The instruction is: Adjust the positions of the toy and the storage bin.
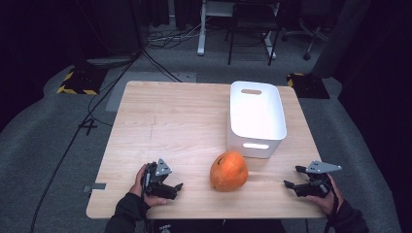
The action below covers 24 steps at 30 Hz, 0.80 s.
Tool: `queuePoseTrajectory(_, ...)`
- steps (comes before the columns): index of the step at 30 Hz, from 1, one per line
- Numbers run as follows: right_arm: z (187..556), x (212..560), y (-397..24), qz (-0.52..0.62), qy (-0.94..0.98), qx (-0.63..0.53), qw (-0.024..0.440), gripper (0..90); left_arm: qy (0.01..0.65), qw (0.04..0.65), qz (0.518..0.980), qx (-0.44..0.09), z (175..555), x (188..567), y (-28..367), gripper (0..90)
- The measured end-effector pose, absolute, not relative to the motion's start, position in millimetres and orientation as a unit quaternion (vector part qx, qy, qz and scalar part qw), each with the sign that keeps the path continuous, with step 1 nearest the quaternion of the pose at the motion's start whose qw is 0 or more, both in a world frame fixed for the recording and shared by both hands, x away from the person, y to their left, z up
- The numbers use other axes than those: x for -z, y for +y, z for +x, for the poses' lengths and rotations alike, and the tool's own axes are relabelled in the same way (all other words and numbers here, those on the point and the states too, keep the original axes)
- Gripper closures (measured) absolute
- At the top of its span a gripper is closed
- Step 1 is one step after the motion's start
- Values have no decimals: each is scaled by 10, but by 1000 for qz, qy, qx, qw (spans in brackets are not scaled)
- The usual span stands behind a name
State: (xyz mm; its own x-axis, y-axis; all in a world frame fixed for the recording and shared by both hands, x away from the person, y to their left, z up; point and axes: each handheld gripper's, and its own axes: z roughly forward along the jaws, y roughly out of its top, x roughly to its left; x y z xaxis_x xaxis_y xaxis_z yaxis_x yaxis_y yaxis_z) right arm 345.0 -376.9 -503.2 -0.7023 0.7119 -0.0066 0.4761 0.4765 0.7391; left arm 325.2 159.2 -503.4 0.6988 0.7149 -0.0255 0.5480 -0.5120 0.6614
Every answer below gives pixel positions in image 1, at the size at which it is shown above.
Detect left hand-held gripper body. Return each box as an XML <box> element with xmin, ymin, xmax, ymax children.
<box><xmin>142</xmin><ymin>157</ymin><xmax>173</xmax><ymax>196</ymax></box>

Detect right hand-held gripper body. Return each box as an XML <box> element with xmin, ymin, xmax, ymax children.
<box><xmin>303</xmin><ymin>159</ymin><xmax>343</xmax><ymax>199</ymax></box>

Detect orange pumpkin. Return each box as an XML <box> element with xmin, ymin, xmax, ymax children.
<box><xmin>209</xmin><ymin>150</ymin><xmax>250</xmax><ymax>193</ymax></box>

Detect white plastic basket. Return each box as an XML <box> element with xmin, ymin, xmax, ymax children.
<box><xmin>226</xmin><ymin>81</ymin><xmax>288</xmax><ymax>159</ymax></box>

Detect person's right hand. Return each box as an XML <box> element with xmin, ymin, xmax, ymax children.
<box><xmin>305</xmin><ymin>174</ymin><xmax>345</xmax><ymax>216</ymax></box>

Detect person's left hand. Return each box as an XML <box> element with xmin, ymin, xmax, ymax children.
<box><xmin>128</xmin><ymin>163</ymin><xmax>168</xmax><ymax>209</ymax></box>

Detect person's dark clothing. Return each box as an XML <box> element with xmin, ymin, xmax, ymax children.
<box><xmin>151</xmin><ymin>218</ymin><xmax>288</xmax><ymax>233</ymax></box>

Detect grey tape strip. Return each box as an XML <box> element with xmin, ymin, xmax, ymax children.
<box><xmin>83</xmin><ymin>183</ymin><xmax>108</xmax><ymax>194</ymax></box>

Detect black yellow striped stand base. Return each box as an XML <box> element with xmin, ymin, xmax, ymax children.
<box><xmin>56</xmin><ymin>65</ymin><xmax>109</xmax><ymax>96</ymax></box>
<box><xmin>286</xmin><ymin>72</ymin><xmax>331</xmax><ymax>100</ymax></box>

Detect black tape cross mark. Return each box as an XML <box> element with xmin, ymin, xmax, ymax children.
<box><xmin>78</xmin><ymin>118</ymin><xmax>98</xmax><ymax>137</ymax></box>

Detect office chair wheeled base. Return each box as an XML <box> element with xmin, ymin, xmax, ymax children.
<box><xmin>281</xmin><ymin>17</ymin><xmax>329</xmax><ymax>62</ymax></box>

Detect grey curtain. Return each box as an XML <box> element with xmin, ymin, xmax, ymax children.
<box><xmin>311</xmin><ymin>0</ymin><xmax>373</xmax><ymax>79</ymax></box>

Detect dark stand with equipment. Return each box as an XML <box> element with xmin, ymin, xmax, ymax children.
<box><xmin>73</xmin><ymin>0</ymin><xmax>144</xmax><ymax>70</ymax></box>

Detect black chair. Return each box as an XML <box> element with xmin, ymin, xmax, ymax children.
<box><xmin>224</xmin><ymin>0</ymin><xmax>282</xmax><ymax>67</ymax></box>

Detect long black floor cable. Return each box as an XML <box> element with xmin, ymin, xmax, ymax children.
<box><xmin>29</xmin><ymin>48</ymin><xmax>144</xmax><ymax>233</ymax></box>

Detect bundle of floor cables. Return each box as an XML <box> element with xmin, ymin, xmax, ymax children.
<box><xmin>145</xmin><ymin>18</ymin><xmax>208</xmax><ymax>50</ymax></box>

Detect white desk frame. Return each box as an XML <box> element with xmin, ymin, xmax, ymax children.
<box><xmin>196</xmin><ymin>0</ymin><xmax>278</xmax><ymax>60</ymax></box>

